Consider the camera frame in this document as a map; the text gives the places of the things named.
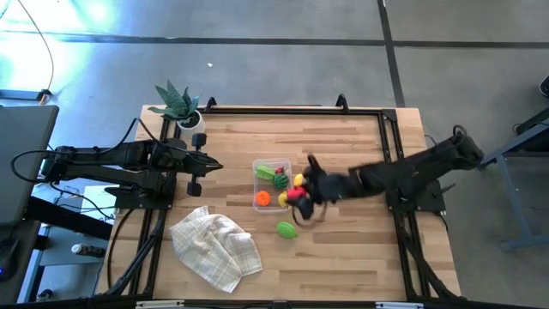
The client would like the clear plastic tupperware container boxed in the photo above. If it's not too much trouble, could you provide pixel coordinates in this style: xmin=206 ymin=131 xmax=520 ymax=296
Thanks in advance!
xmin=251 ymin=157 xmax=293 ymax=214

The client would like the grey desk top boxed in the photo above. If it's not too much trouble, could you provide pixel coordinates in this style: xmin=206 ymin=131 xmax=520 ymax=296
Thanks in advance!
xmin=0 ymin=105 xmax=60 ymax=227

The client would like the blue metal table frame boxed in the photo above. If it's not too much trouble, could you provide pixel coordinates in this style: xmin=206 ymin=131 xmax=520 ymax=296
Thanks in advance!
xmin=473 ymin=106 xmax=549 ymax=253

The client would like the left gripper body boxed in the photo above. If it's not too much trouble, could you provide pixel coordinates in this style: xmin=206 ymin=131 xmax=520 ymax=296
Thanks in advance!
xmin=169 ymin=133 xmax=208 ymax=198

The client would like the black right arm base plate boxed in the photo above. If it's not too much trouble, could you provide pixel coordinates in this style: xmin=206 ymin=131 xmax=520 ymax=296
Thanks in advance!
xmin=383 ymin=178 xmax=447 ymax=214

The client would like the striped green toy watermelon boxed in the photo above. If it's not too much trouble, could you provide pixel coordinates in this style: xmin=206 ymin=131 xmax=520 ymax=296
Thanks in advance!
xmin=272 ymin=173 xmax=291 ymax=191

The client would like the black aluminium table frame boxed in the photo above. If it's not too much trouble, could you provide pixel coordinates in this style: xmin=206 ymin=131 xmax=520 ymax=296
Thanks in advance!
xmin=97 ymin=105 xmax=463 ymax=301

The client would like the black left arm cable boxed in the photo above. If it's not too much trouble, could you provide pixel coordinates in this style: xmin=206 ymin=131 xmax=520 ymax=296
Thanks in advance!
xmin=9 ymin=148 xmax=59 ymax=185
xmin=96 ymin=117 xmax=220 ymax=171

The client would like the white bracket plate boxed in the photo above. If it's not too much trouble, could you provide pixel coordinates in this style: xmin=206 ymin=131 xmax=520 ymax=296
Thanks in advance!
xmin=136 ymin=300 xmax=185 ymax=309
xmin=376 ymin=301 xmax=425 ymax=309

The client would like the white checked cloth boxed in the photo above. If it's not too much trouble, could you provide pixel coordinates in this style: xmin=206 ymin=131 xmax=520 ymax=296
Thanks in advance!
xmin=169 ymin=205 xmax=263 ymax=294

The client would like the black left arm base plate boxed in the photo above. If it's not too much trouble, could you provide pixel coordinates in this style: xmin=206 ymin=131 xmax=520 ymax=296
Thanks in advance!
xmin=105 ymin=171 xmax=177 ymax=211

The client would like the potted green plant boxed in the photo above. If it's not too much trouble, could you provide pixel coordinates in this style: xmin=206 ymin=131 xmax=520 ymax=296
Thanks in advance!
xmin=148 ymin=80 xmax=207 ymax=139

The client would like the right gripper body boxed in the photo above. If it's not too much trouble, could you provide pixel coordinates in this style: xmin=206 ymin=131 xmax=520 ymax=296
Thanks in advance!
xmin=306 ymin=154 xmax=359 ymax=206

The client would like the brown bottle white cap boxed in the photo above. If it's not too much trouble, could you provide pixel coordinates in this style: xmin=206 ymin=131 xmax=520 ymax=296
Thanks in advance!
xmin=70 ymin=243 xmax=107 ymax=258

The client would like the bright green toy melon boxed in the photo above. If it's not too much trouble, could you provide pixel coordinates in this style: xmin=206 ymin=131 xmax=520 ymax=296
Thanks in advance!
xmin=275 ymin=220 xmax=299 ymax=240

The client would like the red toy bell pepper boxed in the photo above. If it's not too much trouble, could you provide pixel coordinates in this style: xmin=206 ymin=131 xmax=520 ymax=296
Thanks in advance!
xmin=286 ymin=186 xmax=309 ymax=205

